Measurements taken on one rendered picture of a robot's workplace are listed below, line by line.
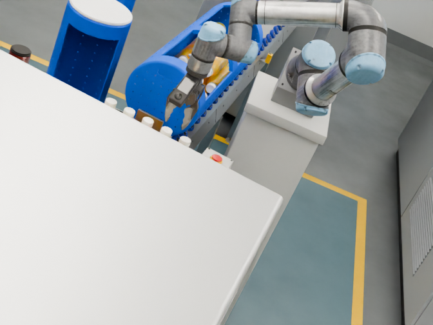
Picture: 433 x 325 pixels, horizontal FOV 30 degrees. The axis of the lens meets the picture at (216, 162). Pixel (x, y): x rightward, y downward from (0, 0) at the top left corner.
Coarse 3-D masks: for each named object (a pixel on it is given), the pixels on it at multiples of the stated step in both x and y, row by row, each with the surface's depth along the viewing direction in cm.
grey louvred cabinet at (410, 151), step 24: (432, 96) 538; (432, 120) 513; (408, 144) 547; (432, 144) 489; (408, 168) 521; (432, 168) 468; (408, 192) 498; (432, 192) 449; (408, 216) 476; (432, 216) 431; (408, 240) 456; (432, 240) 414; (408, 264) 437; (432, 264) 400; (408, 288) 421; (432, 288) 385; (408, 312) 405; (432, 312) 389
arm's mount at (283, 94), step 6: (294, 48) 306; (294, 54) 305; (288, 60) 304; (282, 72) 304; (282, 78) 302; (276, 84) 307; (282, 84) 301; (288, 84) 302; (276, 90) 302; (282, 90) 302; (288, 90) 301; (294, 90) 302; (276, 96) 303; (282, 96) 303; (288, 96) 302; (294, 96) 302; (276, 102) 304; (282, 102) 304; (288, 102) 304; (294, 102) 303; (294, 108) 304
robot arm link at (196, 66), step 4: (192, 56) 248; (188, 60) 251; (192, 60) 248; (196, 60) 247; (188, 64) 250; (192, 64) 249; (196, 64) 248; (200, 64) 248; (204, 64) 248; (208, 64) 248; (212, 64) 250; (192, 68) 249; (196, 68) 248; (200, 68) 248; (204, 68) 248; (208, 68) 249; (196, 72) 250; (200, 72) 249; (204, 72) 249; (208, 72) 251
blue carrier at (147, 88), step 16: (208, 16) 334; (224, 16) 358; (192, 32) 348; (256, 32) 356; (160, 48) 301; (176, 48) 332; (144, 64) 282; (160, 64) 280; (176, 64) 280; (240, 64) 328; (128, 80) 287; (144, 80) 285; (160, 80) 283; (176, 80) 281; (224, 80) 308; (128, 96) 289; (144, 96) 287; (160, 96) 285; (208, 96) 293; (160, 112) 288; (176, 112) 286; (176, 128) 289
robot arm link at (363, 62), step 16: (352, 32) 243; (368, 32) 241; (384, 32) 243; (352, 48) 242; (368, 48) 239; (384, 48) 242; (336, 64) 256; (352, 64) 240; (368, 64) 238; (384, 64) 242; (304, 80) 282; (320, 80) 268; (336, 80) 258; (352, 80) 246; (368, 80) 245; (304, 96) 278; (320, 96) 273; (304, 112) 283; (320, 112) 279
